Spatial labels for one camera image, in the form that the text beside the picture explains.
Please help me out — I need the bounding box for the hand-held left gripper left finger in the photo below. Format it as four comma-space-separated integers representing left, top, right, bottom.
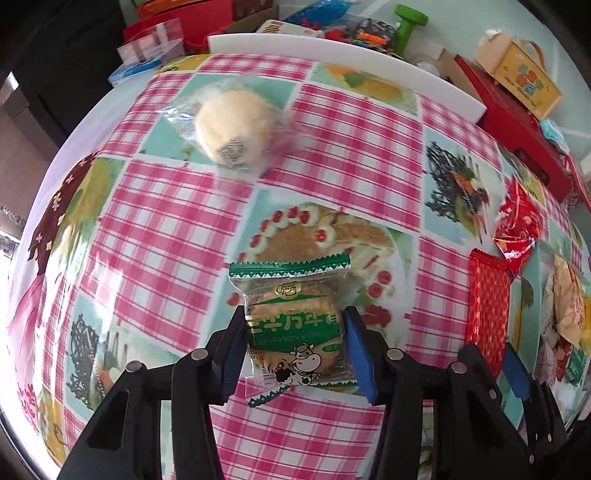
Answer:
58, 307, 250, 480

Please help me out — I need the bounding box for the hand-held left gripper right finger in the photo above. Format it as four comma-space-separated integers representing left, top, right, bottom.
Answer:
342, 305, 525, 480

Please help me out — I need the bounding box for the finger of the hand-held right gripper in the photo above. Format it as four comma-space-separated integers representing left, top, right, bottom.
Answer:
502, 342, 570, 467

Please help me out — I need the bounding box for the purple swiss roll packet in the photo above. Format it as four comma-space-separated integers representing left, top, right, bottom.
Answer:
538, 342, 561, 386

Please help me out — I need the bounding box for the teal cardboard tray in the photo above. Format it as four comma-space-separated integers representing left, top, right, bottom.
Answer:
505, 240, 591, 430

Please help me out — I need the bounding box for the dark green snack packet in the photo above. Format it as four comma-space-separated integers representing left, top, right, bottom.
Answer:
564, 346, 589, 386

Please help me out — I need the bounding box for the green cow biscuit packet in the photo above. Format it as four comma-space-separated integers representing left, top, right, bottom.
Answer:
229, 253, 358, 409

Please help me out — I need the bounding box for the yellow orange cake packet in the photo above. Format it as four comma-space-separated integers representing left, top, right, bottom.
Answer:
551, 256, 587, 347

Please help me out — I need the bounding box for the flat red patterned packet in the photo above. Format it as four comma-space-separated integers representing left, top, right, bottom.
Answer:
465, 248, 513, 377

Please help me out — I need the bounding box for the crinkled red snack packet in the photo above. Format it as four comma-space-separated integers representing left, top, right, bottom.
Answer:
493, 178, 542, 278

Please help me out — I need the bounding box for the pink checked tablecloth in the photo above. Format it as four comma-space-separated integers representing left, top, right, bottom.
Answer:
7, 53, 591, 480

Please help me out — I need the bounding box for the red patterned bag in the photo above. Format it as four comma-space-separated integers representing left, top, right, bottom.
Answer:
561, 148, 591, 208

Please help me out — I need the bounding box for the round yellow bun packet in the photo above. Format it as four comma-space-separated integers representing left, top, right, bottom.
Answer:
161, 78, 301, 178

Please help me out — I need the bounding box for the light blue plastic wrapper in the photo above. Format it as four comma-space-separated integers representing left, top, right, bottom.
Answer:
538, 119, 566, 148

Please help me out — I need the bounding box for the red gift box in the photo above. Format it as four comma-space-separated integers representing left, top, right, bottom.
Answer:
455, 54, 573, 203

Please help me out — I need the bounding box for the white tape roll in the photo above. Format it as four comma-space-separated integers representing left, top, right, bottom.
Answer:
409, 39, 444, 70

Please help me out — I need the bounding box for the clear plastic box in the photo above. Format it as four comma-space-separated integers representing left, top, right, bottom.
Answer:
117, 18, 185, 63

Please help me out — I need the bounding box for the colourful toy package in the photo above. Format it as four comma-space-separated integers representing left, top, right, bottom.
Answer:
353, 17, 398, 49

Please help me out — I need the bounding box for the yellow white snack box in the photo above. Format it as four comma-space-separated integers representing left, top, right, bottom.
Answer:
255, 19, 324, 38

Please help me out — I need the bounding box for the brown cardboard box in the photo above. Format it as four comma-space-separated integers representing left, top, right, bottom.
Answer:
224, 6, 280, 34

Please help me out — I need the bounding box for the green dumbbell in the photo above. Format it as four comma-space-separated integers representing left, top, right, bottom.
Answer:
392, 4, 429, 58

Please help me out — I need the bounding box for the blue plastic bottle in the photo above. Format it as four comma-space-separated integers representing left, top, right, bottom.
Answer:
284, 0, 361, 24

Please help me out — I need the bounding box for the orange flat box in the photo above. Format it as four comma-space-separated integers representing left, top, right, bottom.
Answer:
136, 0, 204, 12

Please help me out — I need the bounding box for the beige carry box with handle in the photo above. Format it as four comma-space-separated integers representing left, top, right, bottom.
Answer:
475, 30, 563, 120

